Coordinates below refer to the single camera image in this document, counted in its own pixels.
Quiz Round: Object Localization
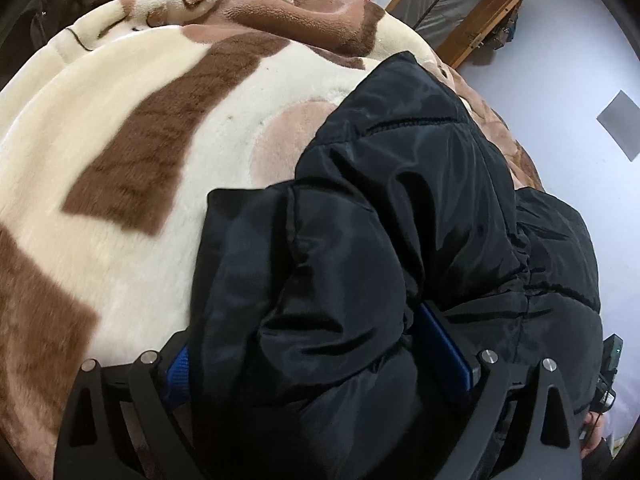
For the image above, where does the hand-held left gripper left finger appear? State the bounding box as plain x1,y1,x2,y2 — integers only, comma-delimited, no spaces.
52,332,211,480

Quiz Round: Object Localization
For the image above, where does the dark hanging bag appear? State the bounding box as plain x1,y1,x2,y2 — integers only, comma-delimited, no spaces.
487,10,521,52

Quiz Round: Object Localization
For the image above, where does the brown and cream plush blanket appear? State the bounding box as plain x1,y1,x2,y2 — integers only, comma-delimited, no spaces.
0,0,546,473

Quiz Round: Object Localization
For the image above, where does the brown puffer jacket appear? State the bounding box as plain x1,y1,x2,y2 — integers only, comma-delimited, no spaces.
0,0,136,78

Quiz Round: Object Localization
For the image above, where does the black puffer jacket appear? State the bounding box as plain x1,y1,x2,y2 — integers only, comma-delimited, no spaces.
187,51,603,480

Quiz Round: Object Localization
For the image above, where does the person's right hand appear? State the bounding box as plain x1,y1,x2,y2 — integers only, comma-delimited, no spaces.
580,410,608,461

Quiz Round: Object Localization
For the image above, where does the wooden frame fabric wardrobe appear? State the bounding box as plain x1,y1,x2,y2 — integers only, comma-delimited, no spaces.
385,0,536,69

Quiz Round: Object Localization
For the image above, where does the grey wall panel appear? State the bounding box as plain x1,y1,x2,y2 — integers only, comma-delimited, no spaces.
596,90,640,162

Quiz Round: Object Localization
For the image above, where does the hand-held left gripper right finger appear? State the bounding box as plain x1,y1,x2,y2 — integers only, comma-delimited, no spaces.
417,302,583,480

